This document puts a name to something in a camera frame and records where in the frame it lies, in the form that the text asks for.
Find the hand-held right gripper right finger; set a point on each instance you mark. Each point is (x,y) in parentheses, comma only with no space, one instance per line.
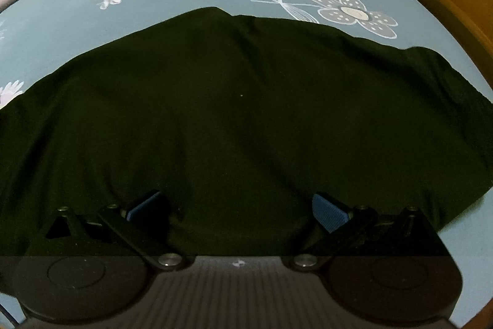
(327,211)

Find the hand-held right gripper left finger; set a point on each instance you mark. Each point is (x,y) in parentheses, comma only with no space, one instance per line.
(144,203)

